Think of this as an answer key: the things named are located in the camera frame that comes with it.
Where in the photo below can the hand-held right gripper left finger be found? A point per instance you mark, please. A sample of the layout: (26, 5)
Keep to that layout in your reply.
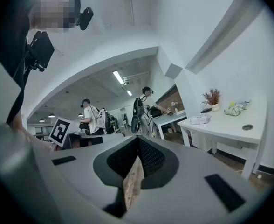
(81, 171)

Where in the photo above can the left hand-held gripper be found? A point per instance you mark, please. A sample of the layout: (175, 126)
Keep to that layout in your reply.
(60, 132)

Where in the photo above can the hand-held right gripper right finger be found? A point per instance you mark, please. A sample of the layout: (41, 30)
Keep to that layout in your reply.
(188, 171)

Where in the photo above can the purple packet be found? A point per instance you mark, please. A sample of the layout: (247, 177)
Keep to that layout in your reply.
(200, 119)

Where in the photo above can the person's left forearm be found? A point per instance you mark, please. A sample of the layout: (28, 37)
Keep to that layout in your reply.
(38, 142)

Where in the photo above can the green wet wipe pack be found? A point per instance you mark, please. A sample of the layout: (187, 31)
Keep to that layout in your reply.
(236, 108)

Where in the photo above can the black pendant lamp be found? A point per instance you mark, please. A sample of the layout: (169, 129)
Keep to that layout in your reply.
(42, 120)
(80, 114)
(51, 115)

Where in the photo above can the white desk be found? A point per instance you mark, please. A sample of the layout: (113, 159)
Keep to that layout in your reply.
(221, 130)

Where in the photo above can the blue-topped white table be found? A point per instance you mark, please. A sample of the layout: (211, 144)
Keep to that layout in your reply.
(172, 117)

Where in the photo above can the black flat tray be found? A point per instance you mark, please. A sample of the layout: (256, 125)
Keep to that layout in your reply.
(206, 110)

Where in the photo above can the purple flowers in white pot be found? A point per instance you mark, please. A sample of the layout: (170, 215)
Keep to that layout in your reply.
(174, 104)

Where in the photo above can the dried plant in white vase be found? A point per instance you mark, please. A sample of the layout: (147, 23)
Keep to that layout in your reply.
(212, 99)

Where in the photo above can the short ceiling light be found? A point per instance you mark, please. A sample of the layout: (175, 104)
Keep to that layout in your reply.
(129, 93)

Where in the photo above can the long ceiling light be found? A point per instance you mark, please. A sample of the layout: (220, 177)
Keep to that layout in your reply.
(118, 77)

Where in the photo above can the black chest-mounted device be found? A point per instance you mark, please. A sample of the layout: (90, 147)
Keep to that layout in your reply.
(42, 50)

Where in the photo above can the person's black shirt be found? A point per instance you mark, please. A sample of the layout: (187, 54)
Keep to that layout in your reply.
(13, 62)

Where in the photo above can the black head-worn camera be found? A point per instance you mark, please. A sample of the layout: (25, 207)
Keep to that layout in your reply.
(85, 17)

